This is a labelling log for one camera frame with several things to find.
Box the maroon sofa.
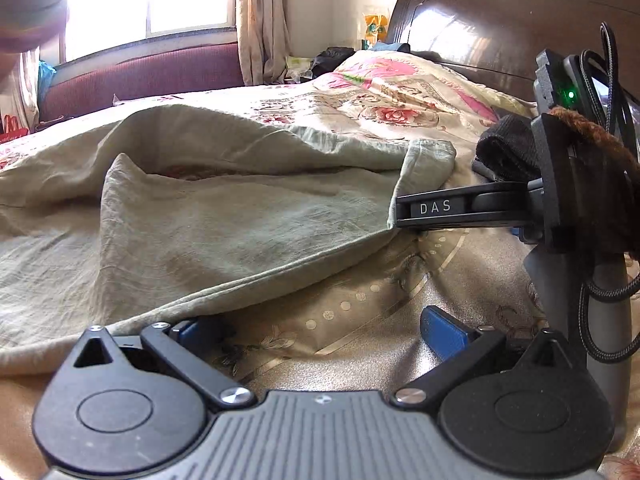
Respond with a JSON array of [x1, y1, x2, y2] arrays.
[[37, 42, 246, 123]]

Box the black cloth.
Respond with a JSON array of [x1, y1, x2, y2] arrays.
[[472, 114, 543, 183]]

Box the window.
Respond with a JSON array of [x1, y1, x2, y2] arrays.
[[62, 0, 237, 63]]

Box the beige curtain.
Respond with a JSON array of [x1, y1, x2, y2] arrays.
[[236, 0, 292, 87]]

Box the beige pants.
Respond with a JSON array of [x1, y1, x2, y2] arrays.
[[0, 104, 457, 379]]

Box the black braided cable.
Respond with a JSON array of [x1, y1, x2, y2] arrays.
[[577, 22, 640, 362]]

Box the black bag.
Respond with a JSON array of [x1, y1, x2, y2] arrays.
[[310, 46, 357, 78]]

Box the red plastic item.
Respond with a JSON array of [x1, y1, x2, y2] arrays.
[[0, 114, 30, 145]]

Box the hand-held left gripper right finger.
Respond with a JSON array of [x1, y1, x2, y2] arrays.
[[391, 305, 571, 408]]

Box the floral pink pillow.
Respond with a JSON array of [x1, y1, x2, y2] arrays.
[[320, 51, 538, 128]]

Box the dark wooden headboard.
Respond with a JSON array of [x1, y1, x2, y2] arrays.
[[387, 0, 640, 103]]

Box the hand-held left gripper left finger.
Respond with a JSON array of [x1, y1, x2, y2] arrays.
[[73, 317, 257, 409]]

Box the person's right forearm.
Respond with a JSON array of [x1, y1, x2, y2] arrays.
[[546, 106, 640, 261]]

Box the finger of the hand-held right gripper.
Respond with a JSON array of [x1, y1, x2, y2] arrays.
[[386, 180, 545, 234]]

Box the yellow green packet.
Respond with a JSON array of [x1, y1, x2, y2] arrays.
[[361, 12, 390, 51]]

